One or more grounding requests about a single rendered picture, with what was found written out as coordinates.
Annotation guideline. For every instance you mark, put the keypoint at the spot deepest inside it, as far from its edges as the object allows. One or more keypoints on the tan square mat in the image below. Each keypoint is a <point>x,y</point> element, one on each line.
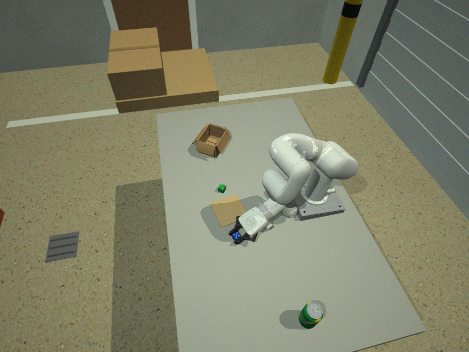
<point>226,210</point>

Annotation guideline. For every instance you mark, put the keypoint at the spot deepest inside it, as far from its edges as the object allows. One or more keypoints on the green drink can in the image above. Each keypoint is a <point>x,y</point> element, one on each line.
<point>310,315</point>

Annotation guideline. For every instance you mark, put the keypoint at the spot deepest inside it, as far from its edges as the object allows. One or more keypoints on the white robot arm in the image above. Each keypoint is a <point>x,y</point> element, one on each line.
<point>291,153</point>

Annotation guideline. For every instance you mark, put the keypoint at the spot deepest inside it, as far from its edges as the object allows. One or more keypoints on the brown cardboard box with flaps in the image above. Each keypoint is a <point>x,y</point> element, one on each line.
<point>211,135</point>

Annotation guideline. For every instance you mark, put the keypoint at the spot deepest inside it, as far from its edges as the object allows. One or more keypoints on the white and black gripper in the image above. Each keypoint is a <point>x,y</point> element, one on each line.
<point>253,222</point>

